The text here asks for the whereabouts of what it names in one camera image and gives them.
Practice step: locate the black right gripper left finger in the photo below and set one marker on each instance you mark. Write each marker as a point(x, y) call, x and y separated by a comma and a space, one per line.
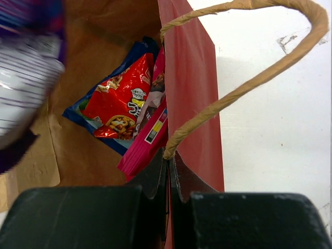
point(133, 215)

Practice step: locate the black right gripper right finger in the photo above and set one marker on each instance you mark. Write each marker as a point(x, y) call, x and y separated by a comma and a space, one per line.
point(205, 218)

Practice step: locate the pink chips bag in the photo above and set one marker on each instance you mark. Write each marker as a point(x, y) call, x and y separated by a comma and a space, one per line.
point(152, 125)

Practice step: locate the red rice cracker bag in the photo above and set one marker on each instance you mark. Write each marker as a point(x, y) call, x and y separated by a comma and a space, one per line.
point(117, 102)

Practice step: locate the blue snack bag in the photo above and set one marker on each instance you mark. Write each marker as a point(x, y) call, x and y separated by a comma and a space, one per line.
point(74, 112)

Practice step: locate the purple candy bag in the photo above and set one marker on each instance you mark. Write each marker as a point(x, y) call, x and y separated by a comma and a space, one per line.
point(33, 47)

